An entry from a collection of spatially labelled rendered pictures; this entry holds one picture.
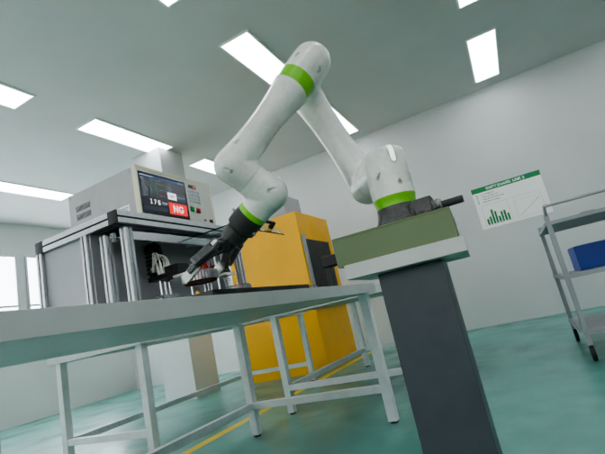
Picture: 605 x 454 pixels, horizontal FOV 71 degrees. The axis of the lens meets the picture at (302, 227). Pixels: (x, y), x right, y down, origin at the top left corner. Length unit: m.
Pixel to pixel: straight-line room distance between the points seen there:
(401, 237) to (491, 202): 5.46
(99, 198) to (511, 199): 5.63
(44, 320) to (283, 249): 4.60
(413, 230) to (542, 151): 5.63
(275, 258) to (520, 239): 3.35
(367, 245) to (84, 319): 0.70
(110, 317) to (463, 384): 0.85
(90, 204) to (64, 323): 1.03
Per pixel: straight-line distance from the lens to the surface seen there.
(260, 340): 5.57
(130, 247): 1.52
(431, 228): 1.16
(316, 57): 1.38
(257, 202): 1.22
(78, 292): 1.69
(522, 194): 6.60
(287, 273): 5.31
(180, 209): 1.82
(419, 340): 1.22
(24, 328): 0.86
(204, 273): 1.33
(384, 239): 1.17
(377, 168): 1.28
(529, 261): 6.52
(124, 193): 1.74
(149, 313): 1.03
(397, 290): 1.21
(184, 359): 5.68
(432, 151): 6.85
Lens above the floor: 0.63
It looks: 12 degrees up
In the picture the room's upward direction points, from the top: 13 degrees counter-clockwise
